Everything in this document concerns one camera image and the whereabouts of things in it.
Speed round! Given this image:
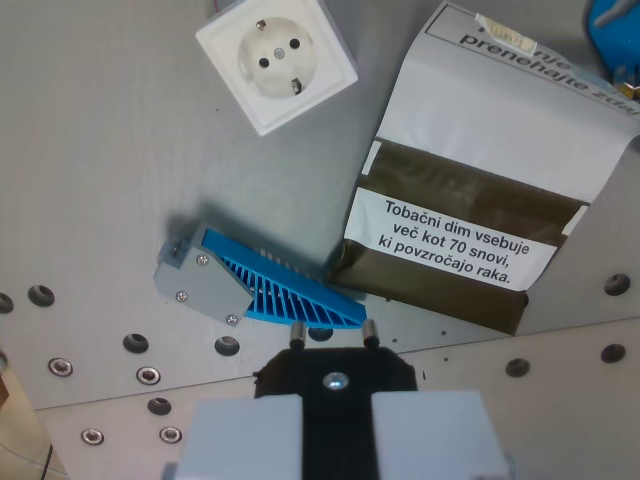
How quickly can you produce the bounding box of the white and brown tobacco pouch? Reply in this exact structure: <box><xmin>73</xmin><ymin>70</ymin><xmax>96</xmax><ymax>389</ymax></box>
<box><xmin>327</xmin><ymin>0</ymin><xmax>640</xmax><ymax>337</ymax></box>

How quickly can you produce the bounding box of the white wall socket box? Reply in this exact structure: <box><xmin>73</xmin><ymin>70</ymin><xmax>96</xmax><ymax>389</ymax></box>
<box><xmin>194</xmin><ymin>0</ymin><xmax>359</xmax><ymax>138</ymax></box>

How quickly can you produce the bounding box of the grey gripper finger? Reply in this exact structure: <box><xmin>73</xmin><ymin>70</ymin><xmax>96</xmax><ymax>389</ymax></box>
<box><xmin>162</xmin><ymin>394</ymin><xmax>306</xmax><ymax>480</ymax></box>
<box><xmin>370</xmin><ymin>389</ymin><xmax>517</xmax><ymax>480</ymax></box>

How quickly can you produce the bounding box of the black two-pin power plug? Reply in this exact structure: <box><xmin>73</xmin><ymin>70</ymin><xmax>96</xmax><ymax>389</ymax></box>
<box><xmin>252</xmin><ymin>321</ymin><xmax>419</xmax><ymax>480</ymax></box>

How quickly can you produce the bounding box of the blue plastic object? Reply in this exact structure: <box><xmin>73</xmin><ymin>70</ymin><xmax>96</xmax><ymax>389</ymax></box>
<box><xmin>583</xmin><ymin>0</ymin><xmax>640</xmax><ymax>84</ymax></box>

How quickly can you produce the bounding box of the grey housing with blue fins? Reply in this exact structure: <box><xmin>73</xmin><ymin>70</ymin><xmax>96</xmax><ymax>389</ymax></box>
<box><xmin>152</xmin><ymin>223</ymin><xmax>369</xmax><ymax>330</ymax></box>

